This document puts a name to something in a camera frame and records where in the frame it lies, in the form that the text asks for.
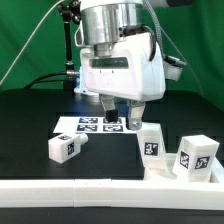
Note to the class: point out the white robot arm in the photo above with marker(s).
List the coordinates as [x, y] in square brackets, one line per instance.
[107, 22]

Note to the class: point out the white L-shaped fence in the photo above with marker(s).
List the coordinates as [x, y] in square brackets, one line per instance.
[153, 192]

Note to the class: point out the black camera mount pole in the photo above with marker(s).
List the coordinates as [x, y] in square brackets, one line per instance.
[70, 13]

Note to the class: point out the white paper marker sheet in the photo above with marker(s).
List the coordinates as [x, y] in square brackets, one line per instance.
[91, 125]

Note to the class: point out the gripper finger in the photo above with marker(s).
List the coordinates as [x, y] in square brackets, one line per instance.
[135, 113]
[111, 113]

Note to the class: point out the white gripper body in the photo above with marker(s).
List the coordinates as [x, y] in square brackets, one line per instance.
[136, 69]

